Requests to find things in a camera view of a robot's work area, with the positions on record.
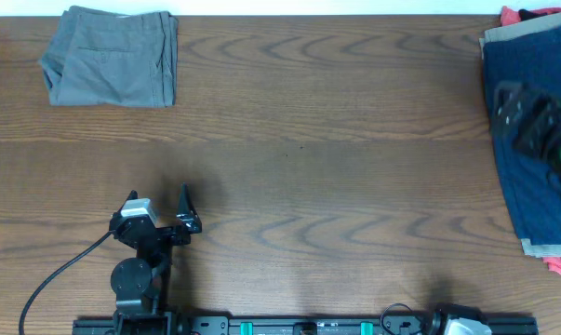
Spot grey shorts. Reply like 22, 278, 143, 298
39, 6, 179, 108

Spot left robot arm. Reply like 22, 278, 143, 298
109, 184, 202, 335

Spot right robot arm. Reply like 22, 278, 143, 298
427, 82, 561, 335

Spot navy blue shorts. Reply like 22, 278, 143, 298
483, 27, 561, 246

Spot red garment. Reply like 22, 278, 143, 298
485, 7, 561, 275

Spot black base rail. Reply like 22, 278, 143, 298
72, 314, 539, 335

